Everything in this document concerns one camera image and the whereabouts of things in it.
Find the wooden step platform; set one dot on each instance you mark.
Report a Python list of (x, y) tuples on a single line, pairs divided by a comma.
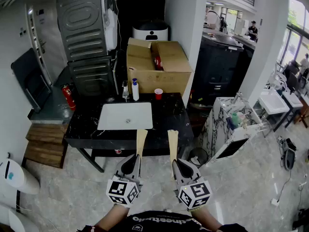
[(46, 144)]

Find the person's black shirt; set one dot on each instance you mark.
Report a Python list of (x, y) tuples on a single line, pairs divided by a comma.
[(159, 222)]

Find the black washing machine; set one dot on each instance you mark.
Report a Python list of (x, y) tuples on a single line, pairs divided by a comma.
[(217, 64)]

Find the white marble vanity cabinet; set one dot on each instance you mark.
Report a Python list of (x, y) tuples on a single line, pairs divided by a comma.
[(217, 129)]

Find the red fire extinguisher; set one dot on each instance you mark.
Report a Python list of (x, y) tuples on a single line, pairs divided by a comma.
[(68, 97)]

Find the white pump bottle blue cap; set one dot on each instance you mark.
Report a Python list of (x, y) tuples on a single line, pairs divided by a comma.
[(135, 91)]

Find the red item in box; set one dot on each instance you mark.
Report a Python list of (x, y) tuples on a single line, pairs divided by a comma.
[(158, 63)]

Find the red plastic cup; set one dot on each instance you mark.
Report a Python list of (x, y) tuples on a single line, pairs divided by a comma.
[(158, 94)]

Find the white door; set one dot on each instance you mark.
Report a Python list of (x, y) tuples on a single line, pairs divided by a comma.
[(48, 33)]

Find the large cardboard box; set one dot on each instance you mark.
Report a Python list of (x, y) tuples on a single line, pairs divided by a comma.
[(142, 64)]

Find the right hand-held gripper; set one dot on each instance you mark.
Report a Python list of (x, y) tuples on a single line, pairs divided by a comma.
[(193, 194)]

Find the black folding chair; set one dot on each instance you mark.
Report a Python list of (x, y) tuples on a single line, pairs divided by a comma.
[(30, 78)]

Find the black marble vanity table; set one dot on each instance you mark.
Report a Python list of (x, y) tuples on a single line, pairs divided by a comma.
[(169, 120)]

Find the beige sachet packet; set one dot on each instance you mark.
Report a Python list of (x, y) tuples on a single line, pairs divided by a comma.
[(141, 141), (173, 144)]

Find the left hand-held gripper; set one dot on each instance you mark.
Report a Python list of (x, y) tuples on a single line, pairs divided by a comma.
[(123, 192)]

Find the person's left forearm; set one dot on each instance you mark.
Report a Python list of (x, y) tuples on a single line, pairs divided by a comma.
[(113, 217)]

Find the grey metal washing machine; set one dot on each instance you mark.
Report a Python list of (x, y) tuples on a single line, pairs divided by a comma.
[(91, 76)]

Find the person's right forearm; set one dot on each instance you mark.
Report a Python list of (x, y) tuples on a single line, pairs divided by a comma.
[(207, 217)]

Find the green cup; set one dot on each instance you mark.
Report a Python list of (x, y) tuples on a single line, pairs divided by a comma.
[(234, 118)]

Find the white plastic dryer panel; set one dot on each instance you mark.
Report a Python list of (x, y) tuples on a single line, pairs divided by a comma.
[(111, 30)]

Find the black trash bin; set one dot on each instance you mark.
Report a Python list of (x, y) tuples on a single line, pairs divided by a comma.
[(198, 157)]

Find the white rectangular sink basin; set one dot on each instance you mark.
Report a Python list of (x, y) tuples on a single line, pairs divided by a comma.
[(120, 115)]

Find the white appliance black lid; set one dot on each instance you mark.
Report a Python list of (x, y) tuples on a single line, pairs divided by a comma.
[(149, 34)]

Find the white power adapter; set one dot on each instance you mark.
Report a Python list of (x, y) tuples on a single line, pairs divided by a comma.
[(275, 202)]

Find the white rounded robot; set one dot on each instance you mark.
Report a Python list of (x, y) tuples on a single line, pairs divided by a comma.
[(17, 178)]

